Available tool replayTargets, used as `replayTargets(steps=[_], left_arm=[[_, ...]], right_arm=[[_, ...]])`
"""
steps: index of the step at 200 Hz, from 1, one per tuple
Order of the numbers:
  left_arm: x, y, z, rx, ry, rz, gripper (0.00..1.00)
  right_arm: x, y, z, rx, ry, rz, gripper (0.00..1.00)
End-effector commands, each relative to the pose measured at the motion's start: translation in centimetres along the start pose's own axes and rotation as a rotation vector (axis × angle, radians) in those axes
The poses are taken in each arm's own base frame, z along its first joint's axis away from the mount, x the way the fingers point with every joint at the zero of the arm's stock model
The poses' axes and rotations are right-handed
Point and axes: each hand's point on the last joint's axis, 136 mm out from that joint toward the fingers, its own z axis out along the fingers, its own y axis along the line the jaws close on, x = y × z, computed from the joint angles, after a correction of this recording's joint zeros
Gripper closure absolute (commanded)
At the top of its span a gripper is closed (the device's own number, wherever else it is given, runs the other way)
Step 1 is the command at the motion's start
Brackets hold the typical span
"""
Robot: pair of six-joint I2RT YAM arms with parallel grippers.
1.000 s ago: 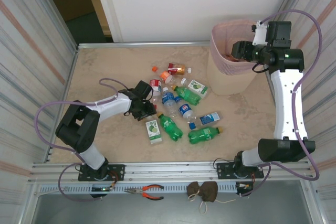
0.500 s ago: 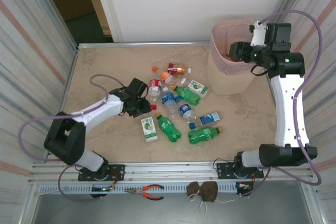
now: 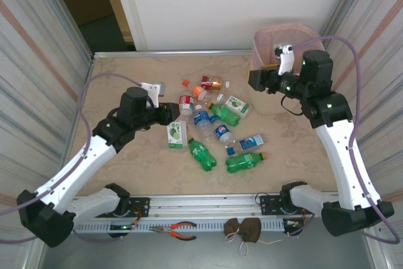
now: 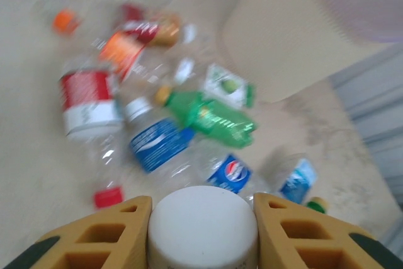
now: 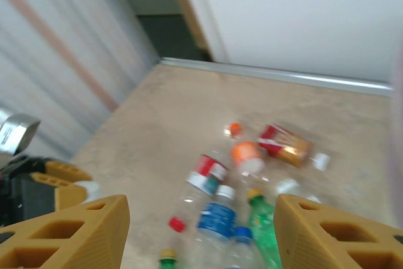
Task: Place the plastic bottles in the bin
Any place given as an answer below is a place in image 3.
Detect beige bin with pink liner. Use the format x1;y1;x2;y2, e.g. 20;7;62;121
248;22;327;115

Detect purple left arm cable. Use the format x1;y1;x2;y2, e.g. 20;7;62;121
0;72;144;244

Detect white slotted cable duct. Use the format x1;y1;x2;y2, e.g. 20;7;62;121
42;218;305;234

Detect blue Pocari Sweat bottle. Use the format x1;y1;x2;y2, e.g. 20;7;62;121
192;104;217;142

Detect white green juice carton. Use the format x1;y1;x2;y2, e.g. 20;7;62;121
166;120;190;150

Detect orange handled pliers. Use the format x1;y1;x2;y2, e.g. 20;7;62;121
148;220;198;241

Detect orange label bottle orange cap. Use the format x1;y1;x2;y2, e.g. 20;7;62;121
182;79;218;101

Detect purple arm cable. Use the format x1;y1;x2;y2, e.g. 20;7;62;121
0;72;144;244
288;35;401;244

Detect red gold label bottle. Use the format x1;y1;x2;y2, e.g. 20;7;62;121
201;75;232;91

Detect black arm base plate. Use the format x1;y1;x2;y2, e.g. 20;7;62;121
94;197;150;219
259;193;317;216

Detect beige door frame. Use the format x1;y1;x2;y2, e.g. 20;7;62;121
96;0;148;52

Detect brown cloth pouch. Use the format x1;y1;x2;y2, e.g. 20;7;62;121
223;218;244;242
236;217;283;258

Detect lime label bottle white cap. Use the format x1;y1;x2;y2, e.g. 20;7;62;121
216;93;251;118

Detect clear Pepsi bottle blue cap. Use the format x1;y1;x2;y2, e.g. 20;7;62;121
209;115;237;144

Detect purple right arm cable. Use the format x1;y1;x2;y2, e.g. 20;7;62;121
288;35;401;244

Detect aluminium mounting rail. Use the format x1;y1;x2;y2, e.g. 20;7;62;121
33;190;377;219

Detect green soda bottle yellow cap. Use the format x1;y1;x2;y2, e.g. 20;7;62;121
206;101;243;128
225;151;268;174
187;136;218;172

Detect aluminium table edge strip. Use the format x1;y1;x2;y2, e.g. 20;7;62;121
93;49;254;59

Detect small circuit board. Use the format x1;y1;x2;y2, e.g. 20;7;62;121
109;223;139;232
282;218;305;236

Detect light blue label bottle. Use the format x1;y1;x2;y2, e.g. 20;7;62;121
226;133;268;156

